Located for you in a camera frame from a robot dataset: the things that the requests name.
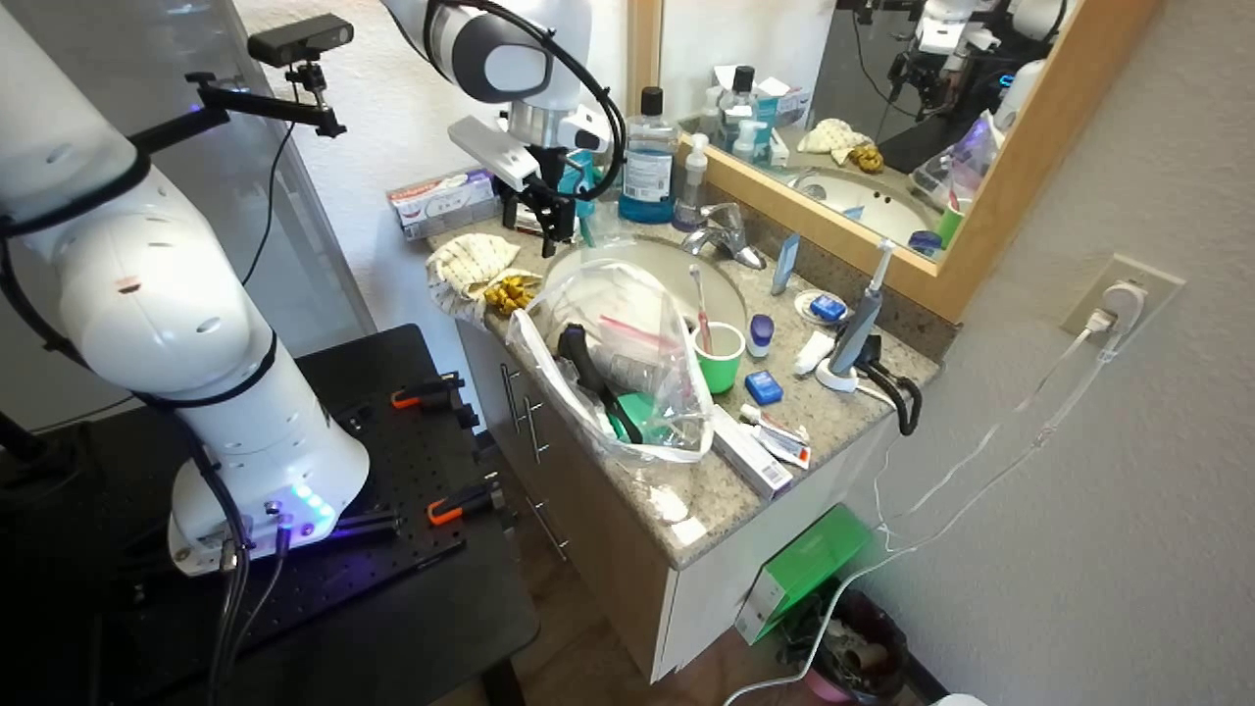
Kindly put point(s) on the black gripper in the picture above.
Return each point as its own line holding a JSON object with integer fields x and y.
{"x": 523, "y": 188}

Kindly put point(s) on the yellow hair scrunchie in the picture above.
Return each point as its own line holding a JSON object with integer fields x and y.
{"x": 512, "y": 292}

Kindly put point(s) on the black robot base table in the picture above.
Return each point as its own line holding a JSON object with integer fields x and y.
{"x": 378, "y": 615}

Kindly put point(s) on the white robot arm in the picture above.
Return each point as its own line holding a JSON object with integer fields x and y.
{"x": 117, "y": 267}

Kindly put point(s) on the white glove box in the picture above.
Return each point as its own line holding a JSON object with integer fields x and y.
{"x": 440, "y": 202}

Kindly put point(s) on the cream patterned cloth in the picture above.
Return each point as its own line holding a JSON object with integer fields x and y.
{"x": 466, "y": 267}

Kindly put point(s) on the blue mouthwash bottle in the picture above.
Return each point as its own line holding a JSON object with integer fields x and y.
{"x": 645, "y": 184}

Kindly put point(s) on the clear plastic bag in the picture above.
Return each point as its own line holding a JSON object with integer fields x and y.
{"x": 612, "y": 343}

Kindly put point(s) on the small soap dispenser bottle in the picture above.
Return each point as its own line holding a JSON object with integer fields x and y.
{"x": 688, "y": 198}

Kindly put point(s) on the chrome faucet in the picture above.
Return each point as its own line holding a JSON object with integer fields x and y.
{"x": 723, "y": 227}

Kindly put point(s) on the white sink basin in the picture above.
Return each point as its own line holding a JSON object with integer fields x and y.
{"x": 696, "y": 283}

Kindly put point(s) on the green cup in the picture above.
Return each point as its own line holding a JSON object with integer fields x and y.
{"x": 720, "y": 352}

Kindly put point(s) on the left orange clamp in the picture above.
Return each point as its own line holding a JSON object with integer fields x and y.
{"x": 424, "y": 394}

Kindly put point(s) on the orange clamp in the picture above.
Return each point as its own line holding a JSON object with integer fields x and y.
{"x": 424, "y": 394}
{"x": 462, "y": 507}

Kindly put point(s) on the vanity cabinet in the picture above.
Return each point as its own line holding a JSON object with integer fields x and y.
{"x": 670, "y": 553}

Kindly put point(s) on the small blue floss box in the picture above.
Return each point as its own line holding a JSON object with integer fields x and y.
{"x": 767, "y": 389}

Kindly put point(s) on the toothpaste tube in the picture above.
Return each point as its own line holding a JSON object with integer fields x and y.
{"x": 751, "y": 462}

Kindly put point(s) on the right orange clamp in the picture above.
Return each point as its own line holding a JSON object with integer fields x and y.
{"x": 462, "y": 507}

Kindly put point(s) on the electric toothbrush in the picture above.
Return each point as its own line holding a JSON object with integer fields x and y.
{"x": 840, "y": 366}

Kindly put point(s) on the wood framed mirror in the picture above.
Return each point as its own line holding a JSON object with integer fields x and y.
{"x": 680, "y": 40}

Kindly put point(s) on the green box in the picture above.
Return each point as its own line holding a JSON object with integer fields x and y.
{"x": 798, "y": 570}

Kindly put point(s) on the black camera on stand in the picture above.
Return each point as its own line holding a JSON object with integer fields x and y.
{"x": 297, "y": 50}

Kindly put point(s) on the wall power outlet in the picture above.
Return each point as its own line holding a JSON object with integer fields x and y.
{"x": 1121, "y": 301}

